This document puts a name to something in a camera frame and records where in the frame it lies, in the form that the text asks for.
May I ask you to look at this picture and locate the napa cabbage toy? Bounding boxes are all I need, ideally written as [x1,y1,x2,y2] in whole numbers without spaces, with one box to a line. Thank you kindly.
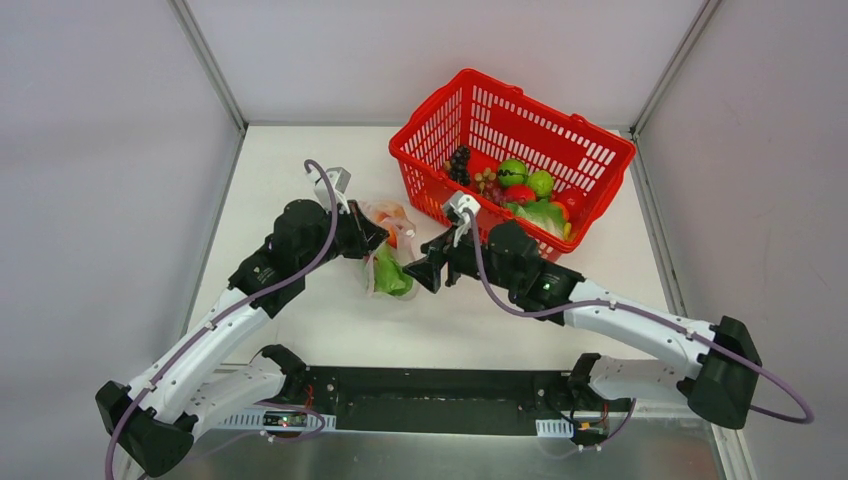
[372,245,413,297]

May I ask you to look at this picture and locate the clear zip top bag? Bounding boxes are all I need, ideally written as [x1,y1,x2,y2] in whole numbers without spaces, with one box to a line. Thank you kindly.
[360,200,419,301]

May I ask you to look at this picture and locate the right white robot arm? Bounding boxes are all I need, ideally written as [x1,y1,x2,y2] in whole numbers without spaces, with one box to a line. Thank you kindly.
[403,221,762,429]

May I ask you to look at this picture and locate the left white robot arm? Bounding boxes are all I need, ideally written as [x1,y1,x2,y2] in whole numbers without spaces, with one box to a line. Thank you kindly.
[95,200,388,479]

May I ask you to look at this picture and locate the green lettuce toy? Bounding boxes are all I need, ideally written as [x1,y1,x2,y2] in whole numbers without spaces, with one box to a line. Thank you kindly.
[505,200,572,240]

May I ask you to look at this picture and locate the red pepper toy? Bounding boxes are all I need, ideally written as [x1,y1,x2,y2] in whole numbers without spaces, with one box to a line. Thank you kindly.
[503,184,537,205]

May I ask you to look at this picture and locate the red plastic shopping basket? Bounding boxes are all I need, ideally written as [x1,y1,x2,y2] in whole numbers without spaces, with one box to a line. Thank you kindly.
[388,68,636,261]

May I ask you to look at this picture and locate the black grape bunch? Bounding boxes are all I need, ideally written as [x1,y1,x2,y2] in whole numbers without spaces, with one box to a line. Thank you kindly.
[444,145,471,187]

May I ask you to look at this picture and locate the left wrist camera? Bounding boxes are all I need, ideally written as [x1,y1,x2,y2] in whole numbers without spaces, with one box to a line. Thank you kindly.
[306,166,351,214]

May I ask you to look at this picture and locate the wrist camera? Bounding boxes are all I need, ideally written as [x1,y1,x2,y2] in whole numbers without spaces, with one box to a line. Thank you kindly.
[442,191,481,247]
[306,166,351,214]

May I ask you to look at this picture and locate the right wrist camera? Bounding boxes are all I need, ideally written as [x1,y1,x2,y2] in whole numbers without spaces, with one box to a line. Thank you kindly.
[442,191,481,247]

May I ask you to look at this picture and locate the aluminium frame rail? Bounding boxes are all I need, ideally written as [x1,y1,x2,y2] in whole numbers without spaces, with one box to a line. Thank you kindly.
[140,362,738,421]

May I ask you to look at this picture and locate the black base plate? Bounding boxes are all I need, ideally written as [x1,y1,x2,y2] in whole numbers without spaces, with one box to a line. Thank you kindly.
[268,366,630,436]

